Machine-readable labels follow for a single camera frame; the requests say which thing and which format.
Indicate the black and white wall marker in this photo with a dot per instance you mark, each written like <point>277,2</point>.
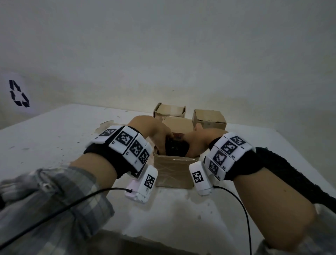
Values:
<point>18,93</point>

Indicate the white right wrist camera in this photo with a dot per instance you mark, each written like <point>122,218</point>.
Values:
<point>199,180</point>

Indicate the left wrist marker band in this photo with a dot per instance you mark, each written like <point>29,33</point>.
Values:
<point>120,147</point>

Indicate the paper box with white lid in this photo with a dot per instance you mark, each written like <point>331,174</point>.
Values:
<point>208,118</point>

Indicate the black bubble wrap sheet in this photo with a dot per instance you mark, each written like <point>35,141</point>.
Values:
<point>176,147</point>

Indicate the pile of black bubble wrap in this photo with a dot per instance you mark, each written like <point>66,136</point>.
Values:
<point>294,173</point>

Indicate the person's left forearm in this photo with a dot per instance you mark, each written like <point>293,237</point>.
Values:
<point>65,199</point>

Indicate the paper box with notched rim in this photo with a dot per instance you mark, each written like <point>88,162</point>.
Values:
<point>169,110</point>

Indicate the person's right forearm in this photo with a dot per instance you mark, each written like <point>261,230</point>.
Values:
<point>275,210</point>

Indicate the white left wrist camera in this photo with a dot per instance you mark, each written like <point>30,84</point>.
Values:
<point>147,186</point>

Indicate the paper box with tall flap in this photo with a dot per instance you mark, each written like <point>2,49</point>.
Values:
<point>173,173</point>

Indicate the person's left hand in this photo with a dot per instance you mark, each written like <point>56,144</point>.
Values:
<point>152,128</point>

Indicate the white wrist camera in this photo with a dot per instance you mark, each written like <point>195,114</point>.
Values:
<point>199,180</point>
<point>147,186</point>

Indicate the person's right hand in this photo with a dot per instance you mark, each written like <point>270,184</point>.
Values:
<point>202,139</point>

